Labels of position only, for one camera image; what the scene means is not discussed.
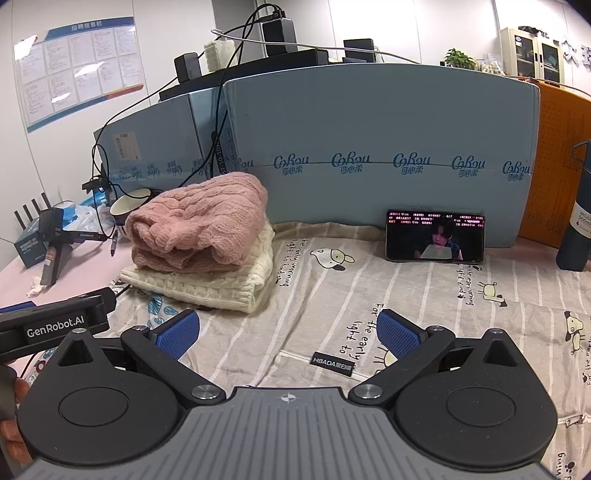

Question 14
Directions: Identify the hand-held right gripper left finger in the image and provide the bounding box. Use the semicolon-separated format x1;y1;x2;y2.
50;309;227;409

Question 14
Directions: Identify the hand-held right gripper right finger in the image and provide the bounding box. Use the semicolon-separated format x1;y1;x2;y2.
348;309;526;409

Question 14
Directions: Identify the person's left hand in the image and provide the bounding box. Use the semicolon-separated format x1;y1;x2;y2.
0;376;34;467

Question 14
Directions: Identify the cream knit sweater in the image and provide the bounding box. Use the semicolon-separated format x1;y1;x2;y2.
119;220;276;313

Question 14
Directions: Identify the black fabric label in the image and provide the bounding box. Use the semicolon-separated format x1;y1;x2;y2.
310;353;355;368

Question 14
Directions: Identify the printed striped bedsheet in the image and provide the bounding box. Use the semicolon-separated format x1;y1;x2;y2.
28;222;591;480

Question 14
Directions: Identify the dark blue small box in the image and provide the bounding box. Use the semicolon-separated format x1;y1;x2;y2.
13;222;51;269

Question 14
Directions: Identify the black spare gripper device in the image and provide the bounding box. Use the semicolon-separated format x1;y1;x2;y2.
39;208;100;287

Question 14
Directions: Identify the black smartphone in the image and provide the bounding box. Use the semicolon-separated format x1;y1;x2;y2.
385;209;486;265

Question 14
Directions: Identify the black router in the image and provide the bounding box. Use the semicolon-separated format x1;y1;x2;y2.
14;193;51;228

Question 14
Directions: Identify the pink knit sweater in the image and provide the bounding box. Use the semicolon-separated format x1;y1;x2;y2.
126;172;269;273

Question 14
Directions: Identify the clear plastic bag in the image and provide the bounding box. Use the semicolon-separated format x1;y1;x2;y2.
62;200;116;232

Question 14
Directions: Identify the dark green bottle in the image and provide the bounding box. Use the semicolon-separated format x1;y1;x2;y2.
555;141;591;271

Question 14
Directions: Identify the large blue cardboard box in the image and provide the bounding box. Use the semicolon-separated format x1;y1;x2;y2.
223;62;541;250

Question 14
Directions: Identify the orange cardboard box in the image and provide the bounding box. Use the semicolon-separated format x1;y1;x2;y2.
517;78;591;250

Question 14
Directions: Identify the small black power adapter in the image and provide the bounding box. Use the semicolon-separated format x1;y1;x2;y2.
174;52;202;84

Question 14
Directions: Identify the long black flat box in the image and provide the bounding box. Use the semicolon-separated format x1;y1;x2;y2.
159;48;329;103

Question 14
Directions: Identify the white textured container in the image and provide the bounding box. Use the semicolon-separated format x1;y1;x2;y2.
203;39;237;73

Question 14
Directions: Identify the green potted plant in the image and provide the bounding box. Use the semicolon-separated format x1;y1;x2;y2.
444;48;477;71

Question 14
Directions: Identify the black square box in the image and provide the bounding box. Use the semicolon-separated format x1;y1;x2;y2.
343;38;376;63

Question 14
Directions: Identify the cream glass-door cabinet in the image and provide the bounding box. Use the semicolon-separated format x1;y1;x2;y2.
500;26;566;88

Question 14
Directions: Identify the large black power adapter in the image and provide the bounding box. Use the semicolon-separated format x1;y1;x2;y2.
261;17;298;58

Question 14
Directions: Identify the black cable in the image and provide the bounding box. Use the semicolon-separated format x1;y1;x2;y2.
90;4;287;204

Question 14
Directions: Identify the wall poster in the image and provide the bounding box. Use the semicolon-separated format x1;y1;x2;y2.
14;16;145;134

